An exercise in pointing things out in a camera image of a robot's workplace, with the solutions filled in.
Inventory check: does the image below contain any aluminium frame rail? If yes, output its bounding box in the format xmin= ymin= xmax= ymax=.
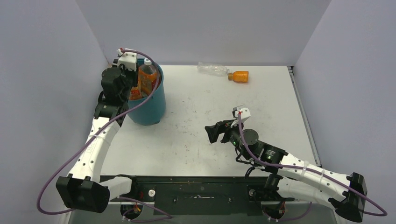
xmin=287 ymin=66 xmax=322 ymax=167

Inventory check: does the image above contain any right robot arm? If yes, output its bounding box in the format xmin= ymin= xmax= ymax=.
xmin=205 ymin=119 xmax=367 ymax=223

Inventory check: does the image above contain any orange juice bottle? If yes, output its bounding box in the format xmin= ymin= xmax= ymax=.
xmin=228 ymin=71 xmax=249 ymax=83

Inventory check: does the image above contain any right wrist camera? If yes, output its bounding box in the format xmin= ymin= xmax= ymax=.
xmin=232 ymin=105 xmax=251 ymax=126

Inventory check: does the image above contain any teal plastic bin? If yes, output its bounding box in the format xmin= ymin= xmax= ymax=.
xmin=127 ymin=59 xmax=166 ymax=126

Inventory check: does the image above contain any clear crushed bottle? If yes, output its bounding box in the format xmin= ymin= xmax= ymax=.
xmin=197 ymin=62 xmax=229 ymax=77

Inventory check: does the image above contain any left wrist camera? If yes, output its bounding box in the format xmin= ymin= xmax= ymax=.
xmin=115 ymin=48 xmax=137 ymax=71

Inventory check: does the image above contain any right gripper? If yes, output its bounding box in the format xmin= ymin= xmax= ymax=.
xmin=205 ymin=117 xmax=252 ymax=160

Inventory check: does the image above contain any large orange tea bottle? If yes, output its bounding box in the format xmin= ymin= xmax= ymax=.
xmin=138 ymin=58 xmax=158 ymax=95

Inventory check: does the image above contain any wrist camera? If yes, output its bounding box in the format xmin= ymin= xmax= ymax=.
xmin=232 ymin=105 xmax=251 ymax=126
xmin=115 ymin=48 xmax=137 ymax=71

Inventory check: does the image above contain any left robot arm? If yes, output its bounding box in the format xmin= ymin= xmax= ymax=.
xmin=56 ymin=64 xmax=139 ymax=213

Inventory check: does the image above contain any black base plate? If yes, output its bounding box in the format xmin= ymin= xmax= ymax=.
xmin=113 ymin=176 xmax=294 ymax=216

